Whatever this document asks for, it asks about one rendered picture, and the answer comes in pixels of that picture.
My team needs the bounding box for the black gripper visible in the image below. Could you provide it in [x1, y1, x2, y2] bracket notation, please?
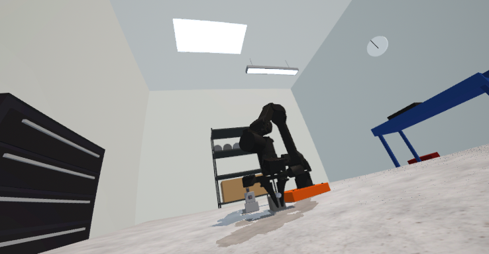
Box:
[242, 151, 305, 208]

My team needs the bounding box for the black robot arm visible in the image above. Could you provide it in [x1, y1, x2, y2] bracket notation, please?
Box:
[239, 103, 315, 189]

